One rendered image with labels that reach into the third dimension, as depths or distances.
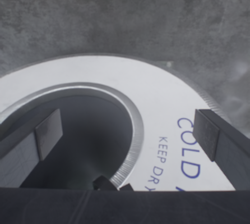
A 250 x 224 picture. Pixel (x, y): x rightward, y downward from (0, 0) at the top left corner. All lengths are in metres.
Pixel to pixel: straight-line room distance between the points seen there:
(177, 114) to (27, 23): 1.12
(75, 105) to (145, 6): 0.71
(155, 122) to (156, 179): 0.20
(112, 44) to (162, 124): 0.78
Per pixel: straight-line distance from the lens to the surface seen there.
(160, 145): 0.57
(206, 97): 0.77
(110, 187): 0.49
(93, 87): 0.79
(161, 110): 0.67
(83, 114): 0.93
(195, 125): 0.16
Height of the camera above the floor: 1.14
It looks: 49 degrees down
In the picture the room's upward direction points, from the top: 175 degrees counter-clockwise
